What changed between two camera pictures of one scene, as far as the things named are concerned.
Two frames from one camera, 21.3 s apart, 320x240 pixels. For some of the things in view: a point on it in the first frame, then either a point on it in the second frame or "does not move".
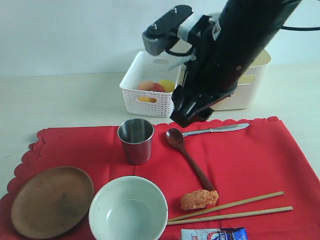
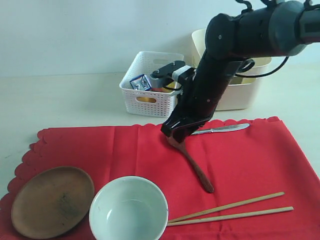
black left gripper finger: (185, 102) -> (174, 119)
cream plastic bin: (247, 84) does not move
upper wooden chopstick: (226, 206) does not move
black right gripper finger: (205, 109) -> (180, 133)
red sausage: (157, 87) does not move
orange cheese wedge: (147, 99) does not move
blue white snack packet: (233, 233) -> (141, 83)
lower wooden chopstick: (277, 210) does not move
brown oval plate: (52, 202) does not move
